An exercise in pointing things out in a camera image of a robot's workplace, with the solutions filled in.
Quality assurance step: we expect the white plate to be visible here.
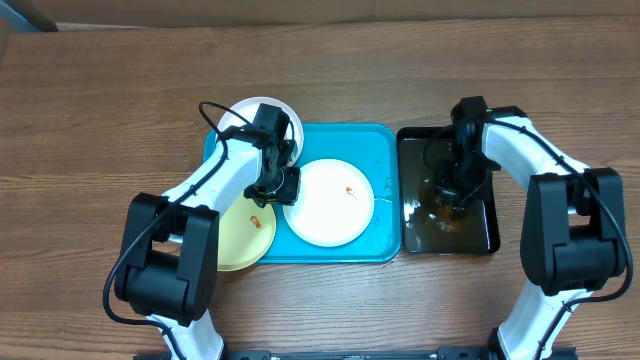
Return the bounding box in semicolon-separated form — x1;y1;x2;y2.
283;159;374;247

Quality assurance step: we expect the pink plate with ketchup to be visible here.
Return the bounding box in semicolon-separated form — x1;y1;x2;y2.
218;97;304;166

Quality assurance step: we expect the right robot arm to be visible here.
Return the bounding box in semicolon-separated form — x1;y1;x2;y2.
433;96;634;359

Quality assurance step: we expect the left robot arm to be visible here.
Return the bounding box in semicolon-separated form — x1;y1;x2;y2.
102;100;303;359

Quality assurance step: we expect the black water tray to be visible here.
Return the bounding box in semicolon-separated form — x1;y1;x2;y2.
396;127;500;256

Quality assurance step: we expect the teal plastic tray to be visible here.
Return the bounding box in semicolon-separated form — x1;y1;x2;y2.
202;123;403;265

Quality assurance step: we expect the yellow plate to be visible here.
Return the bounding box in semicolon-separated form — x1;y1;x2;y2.
217;195;276;272

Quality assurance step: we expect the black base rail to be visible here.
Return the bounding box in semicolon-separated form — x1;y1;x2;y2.
134;342;579;360

